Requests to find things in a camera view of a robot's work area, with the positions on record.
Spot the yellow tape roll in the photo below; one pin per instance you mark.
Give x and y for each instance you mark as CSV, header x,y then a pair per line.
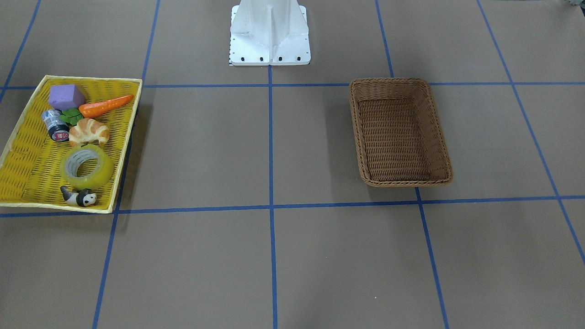
x,y
86,166

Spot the brown wicker basket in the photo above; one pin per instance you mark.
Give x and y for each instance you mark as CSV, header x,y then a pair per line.
x,y
398,136

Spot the yellow woven basket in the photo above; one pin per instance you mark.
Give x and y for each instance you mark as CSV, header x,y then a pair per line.
x,y
30,162

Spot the toy croissant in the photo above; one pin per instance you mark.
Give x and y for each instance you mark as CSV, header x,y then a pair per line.
x,y
89,131

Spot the orange toy carrot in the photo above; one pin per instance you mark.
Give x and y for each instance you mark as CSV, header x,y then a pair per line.
x,y
73,115

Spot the panda figurine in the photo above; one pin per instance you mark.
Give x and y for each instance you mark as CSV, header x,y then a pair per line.
x,y
79,198

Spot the small can with label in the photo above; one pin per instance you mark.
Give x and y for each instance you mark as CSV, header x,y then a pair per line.
x,y
57,129

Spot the purple foam block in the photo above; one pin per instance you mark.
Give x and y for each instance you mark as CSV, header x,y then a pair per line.
x,y
65,96

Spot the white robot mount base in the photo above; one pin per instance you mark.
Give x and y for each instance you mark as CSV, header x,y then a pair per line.
x,y
269,32

